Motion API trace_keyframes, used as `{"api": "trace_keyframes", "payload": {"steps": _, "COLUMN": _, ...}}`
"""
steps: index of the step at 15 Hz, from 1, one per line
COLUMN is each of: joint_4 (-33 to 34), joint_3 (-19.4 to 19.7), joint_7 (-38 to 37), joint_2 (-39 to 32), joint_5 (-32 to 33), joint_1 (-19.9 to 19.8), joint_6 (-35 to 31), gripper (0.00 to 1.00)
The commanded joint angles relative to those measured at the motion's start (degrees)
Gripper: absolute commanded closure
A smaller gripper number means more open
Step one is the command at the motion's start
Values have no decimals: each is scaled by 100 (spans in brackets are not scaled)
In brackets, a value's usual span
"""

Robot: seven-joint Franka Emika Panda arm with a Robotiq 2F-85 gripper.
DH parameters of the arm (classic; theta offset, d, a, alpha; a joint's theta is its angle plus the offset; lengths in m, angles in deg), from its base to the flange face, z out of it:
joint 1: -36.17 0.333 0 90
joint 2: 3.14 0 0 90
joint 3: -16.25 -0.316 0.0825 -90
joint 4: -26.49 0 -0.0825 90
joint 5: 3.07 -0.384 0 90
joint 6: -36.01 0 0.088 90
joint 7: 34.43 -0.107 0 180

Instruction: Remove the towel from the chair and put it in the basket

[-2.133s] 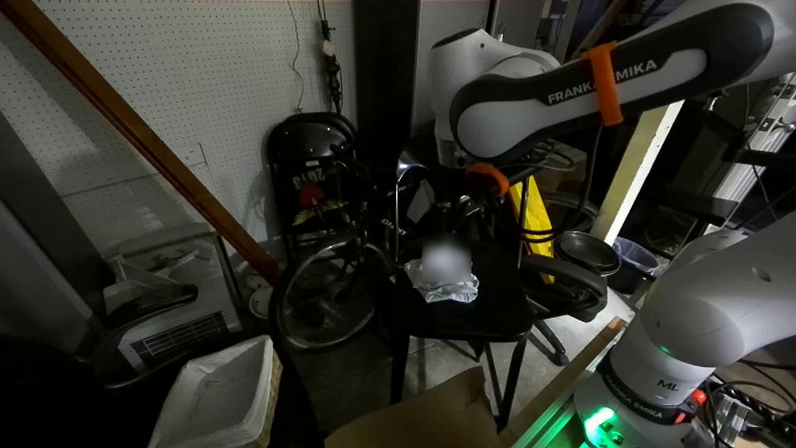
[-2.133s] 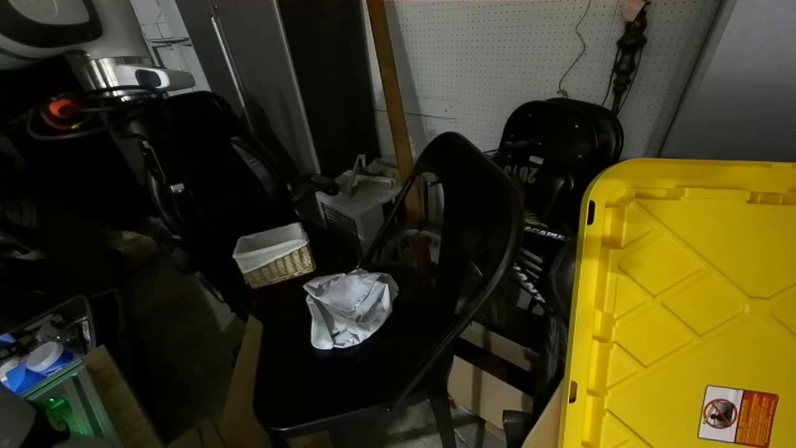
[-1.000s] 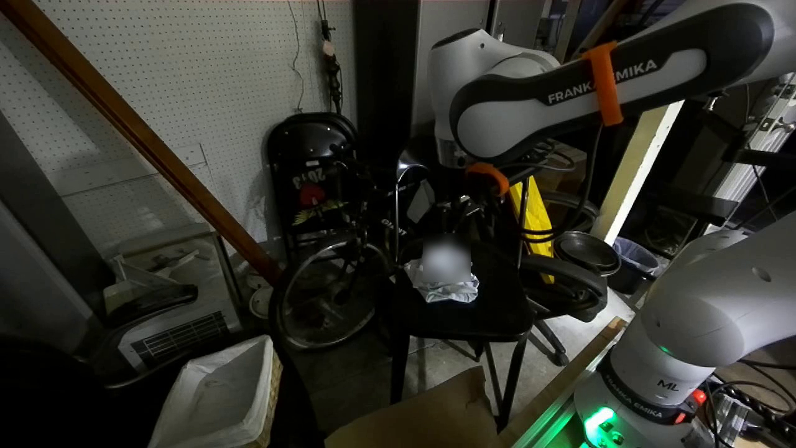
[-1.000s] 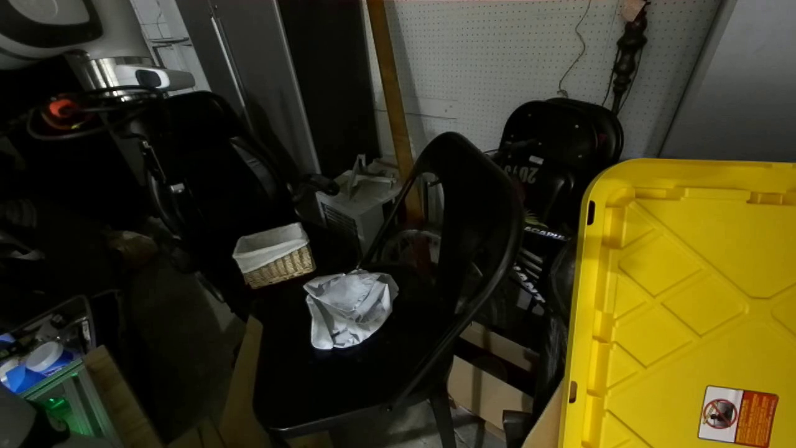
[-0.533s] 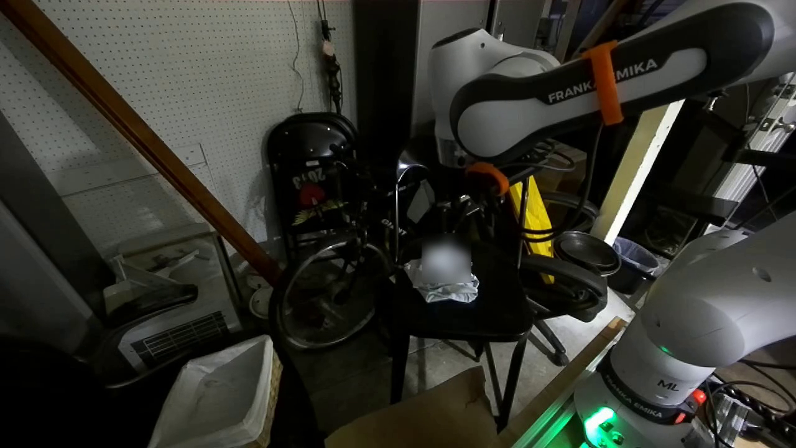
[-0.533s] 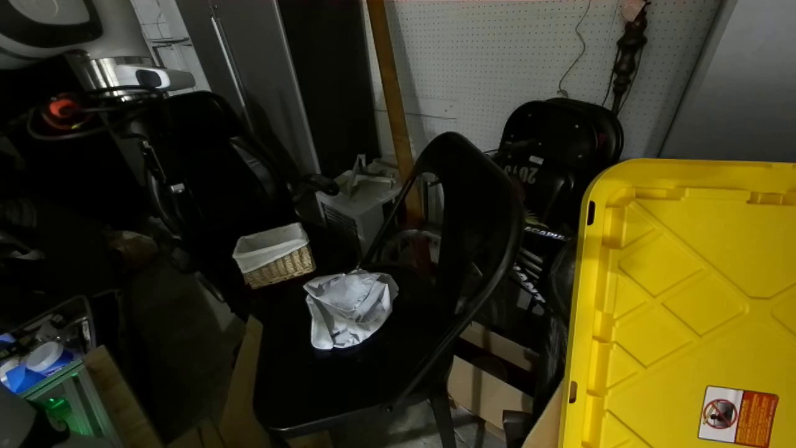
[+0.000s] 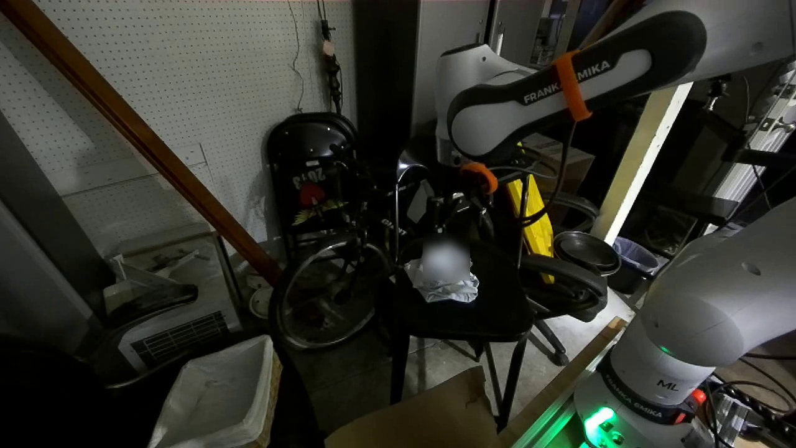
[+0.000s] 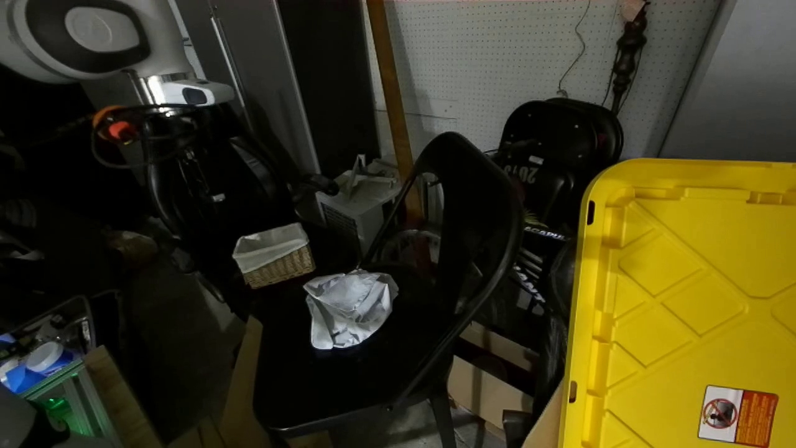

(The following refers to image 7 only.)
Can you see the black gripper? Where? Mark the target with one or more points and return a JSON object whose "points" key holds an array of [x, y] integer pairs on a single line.
{"points": [[464, 207]]}

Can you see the white plastic bag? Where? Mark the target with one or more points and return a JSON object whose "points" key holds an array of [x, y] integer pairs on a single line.
{"points": [[444, 274]]}

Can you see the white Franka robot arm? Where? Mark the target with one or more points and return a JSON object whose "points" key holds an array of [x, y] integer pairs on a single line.
{"points": [[711, 307]]}

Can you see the black office chair base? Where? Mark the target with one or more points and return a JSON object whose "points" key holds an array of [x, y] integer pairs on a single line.
{"points": [[572, 290]]}

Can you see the black metal folding chair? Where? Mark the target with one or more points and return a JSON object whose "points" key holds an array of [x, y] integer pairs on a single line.
{"points": [[311, 164]]}

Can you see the white lined basket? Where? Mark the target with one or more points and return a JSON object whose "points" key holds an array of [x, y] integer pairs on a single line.
{"points": [[219, 398]]}

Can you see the yellow floor sign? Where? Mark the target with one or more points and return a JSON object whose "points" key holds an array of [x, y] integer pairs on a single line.
{"points": [[534, 220]]}

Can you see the brown cardboard box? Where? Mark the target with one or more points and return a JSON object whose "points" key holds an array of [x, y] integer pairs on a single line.
{"points": [[563, 164]]}

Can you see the black vertical pillar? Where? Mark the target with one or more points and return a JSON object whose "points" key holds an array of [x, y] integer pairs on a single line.
{"points": [[385, 75]]}

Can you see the round metal wheel rim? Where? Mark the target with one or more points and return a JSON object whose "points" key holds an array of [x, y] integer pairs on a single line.
{"points": [[332, 295]]}

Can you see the blue bin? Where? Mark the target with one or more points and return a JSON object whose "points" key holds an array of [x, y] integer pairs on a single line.
{"points": [[639, 253]]}

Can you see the light wooden plank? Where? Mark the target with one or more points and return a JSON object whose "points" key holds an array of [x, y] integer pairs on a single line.
{"points": [[572, 375]]}

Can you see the brown cardboard sheet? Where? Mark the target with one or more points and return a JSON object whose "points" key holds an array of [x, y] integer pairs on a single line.
{"points": [[424, 418]]}

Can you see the white metal stand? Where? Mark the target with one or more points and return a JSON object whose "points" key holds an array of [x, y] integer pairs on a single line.
{"points": [[758, 138]]}

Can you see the white heater appliance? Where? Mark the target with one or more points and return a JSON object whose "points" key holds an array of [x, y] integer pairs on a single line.
{"points": [[176, 319]]}

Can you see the brown wooden diagonal beam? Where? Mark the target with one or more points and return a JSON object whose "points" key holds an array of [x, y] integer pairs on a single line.
{"points": [[139, 138]]}

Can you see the light wooden post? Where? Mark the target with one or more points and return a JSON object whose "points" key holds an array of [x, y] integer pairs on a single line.
{"points": [[636, 163]]}

